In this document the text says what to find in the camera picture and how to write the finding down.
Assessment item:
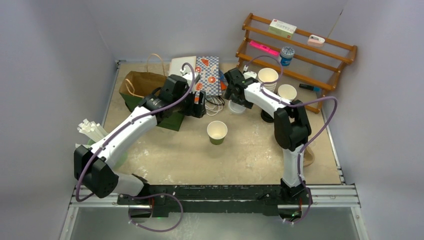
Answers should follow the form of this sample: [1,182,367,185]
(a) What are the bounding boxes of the green takeout paper cup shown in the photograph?
[206,120,228,145]

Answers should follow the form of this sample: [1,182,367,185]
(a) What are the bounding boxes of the green paper bag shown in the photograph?
[118,53,184,132]

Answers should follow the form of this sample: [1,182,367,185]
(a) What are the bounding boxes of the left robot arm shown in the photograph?
[74,73,206,205]

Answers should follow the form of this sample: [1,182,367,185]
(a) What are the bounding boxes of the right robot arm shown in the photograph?
[224,68,312,204]

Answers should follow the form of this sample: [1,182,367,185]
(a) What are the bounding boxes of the dark printed coffee cup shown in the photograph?
[277,84,297,101]

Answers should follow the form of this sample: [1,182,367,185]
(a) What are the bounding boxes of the orange paper bag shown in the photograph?
[194,80,227,103]

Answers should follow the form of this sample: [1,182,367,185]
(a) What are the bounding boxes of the white lid stack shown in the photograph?
[228,100,247,115]

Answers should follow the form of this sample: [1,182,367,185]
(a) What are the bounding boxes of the stack of white paper cups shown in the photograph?
[257,67,279,92]

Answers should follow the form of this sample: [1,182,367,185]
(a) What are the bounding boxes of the blue checkered bakery bag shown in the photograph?
[195,56,222,98]

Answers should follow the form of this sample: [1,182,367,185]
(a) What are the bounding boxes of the pink highlighter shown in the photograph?
[249,40,280,57]

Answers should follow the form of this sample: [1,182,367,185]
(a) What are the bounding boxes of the blue lidded jar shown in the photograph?
[278,46,295,67]

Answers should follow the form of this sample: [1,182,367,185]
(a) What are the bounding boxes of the dark blue marker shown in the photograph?
[299,83,321,92]

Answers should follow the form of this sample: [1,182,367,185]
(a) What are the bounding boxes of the white green box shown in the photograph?
[267,19,297,39]

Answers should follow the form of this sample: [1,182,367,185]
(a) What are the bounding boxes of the wooden shelf rack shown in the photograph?
[235,13,358,97]

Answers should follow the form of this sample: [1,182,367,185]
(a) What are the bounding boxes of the wrapped white straws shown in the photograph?
[77,119,108,148]

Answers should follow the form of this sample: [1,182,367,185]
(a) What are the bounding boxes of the green straw holder cup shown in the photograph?
[84,139,128,171]

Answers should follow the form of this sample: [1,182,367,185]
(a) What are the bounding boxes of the pink white small case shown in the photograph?
[307,34,326,48]

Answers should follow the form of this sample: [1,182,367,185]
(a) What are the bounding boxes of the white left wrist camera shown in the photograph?
[180,66,200,89]

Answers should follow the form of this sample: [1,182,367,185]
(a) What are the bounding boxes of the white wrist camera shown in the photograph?
[242,65,257,80]
[180,66,200,89]

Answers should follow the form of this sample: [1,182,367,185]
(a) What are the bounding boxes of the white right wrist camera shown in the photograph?
[242,65,257,80]

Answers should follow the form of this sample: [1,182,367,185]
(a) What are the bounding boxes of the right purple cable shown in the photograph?
[246,55,339,226]

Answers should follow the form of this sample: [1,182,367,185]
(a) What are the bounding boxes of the purple cable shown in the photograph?
[75,62,196,203]
[246,55,339,226]

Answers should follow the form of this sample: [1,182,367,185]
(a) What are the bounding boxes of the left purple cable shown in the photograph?
[75,62,196,203]

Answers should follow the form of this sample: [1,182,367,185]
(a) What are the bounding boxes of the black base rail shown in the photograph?
[117,184,313,220]

